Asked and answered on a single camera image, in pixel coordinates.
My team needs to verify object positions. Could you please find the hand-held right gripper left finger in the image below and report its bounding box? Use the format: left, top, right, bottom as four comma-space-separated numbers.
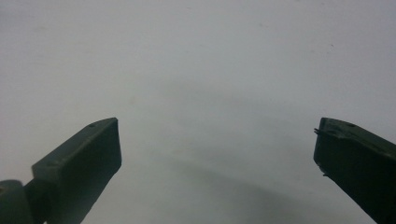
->
23, 117, 122, 224

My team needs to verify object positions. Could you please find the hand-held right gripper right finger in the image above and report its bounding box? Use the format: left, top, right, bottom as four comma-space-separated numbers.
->
313, 117, 396, 224

